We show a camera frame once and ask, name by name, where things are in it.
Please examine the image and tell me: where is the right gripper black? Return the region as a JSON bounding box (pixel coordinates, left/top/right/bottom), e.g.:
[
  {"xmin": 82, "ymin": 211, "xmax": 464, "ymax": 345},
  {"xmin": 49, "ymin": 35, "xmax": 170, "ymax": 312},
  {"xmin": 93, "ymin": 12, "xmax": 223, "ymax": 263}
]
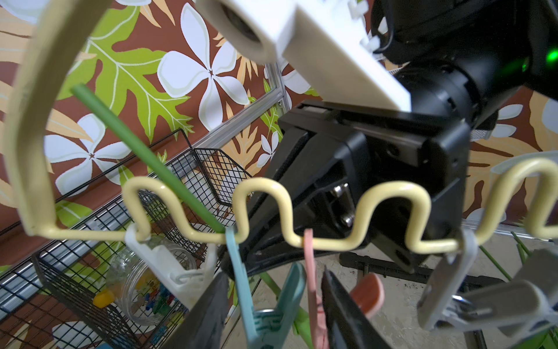
[{"xmin": 239, "ymin": 100, "xmax": 472, "ymax": 276}]

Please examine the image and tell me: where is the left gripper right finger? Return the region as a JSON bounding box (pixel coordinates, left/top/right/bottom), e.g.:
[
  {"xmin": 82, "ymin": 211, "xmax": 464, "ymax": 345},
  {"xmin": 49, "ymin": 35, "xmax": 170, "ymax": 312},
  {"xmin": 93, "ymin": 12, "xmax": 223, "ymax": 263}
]
[{"xmin": 321, "ymin": 269, "xmax": 390, "ymax": 349}]

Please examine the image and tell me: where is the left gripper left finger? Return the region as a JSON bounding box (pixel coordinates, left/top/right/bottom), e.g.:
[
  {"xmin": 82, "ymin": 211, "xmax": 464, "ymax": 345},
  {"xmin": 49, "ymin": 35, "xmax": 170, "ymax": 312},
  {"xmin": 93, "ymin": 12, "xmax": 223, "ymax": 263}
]
[{"xmin": 161, "ymin": 273, "xmax": 229, "ymax": 349}]

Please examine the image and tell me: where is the yellow tulip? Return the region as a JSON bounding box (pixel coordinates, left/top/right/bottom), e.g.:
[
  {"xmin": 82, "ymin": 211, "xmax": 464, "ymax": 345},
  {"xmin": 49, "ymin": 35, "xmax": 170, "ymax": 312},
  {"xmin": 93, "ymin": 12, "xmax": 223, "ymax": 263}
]
[{"xmin": 72, "ymin": 85, "xmax": 313, "ymax": 348}]

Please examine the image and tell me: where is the black metal clothes rack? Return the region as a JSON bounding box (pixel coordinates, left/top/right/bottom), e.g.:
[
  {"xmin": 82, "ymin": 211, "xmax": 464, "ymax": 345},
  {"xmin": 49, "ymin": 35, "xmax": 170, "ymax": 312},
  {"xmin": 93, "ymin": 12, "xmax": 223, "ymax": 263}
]
[{"xmin": 339, "ymin": 250, "xmax": 507, "ymax": 349}]

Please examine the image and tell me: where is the cream clip hanger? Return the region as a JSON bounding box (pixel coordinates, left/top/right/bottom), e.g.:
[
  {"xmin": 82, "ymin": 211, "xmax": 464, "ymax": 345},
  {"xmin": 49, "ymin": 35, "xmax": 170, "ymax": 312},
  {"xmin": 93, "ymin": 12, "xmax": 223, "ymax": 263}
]
[{"xmin": 1, "ymin": 0, "xmax": 558, "ymax": 349}]

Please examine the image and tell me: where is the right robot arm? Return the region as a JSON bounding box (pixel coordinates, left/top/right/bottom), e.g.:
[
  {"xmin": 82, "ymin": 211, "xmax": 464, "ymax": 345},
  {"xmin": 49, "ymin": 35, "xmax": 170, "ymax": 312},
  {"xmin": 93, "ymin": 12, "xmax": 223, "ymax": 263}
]
[{"xmin": 265, "ymin": 1, "xmax": 557, "ymax": 241}]

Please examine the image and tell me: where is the clear plastic jar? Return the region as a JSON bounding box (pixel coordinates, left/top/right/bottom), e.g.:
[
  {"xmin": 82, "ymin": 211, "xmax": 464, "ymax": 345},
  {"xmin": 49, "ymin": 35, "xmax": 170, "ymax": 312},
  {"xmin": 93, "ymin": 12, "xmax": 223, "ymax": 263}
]
[{"xmin": 93, "ymin": 248, "xmax": 177, "ymax": 326}]

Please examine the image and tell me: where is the black wire wall basket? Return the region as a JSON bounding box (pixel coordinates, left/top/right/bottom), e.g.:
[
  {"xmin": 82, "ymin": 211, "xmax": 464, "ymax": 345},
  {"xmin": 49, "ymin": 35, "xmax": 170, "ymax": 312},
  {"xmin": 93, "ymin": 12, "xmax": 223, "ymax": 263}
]
[{"xmin": 1, "ymin": 136, "xmax": 251, "ymax": 348}]

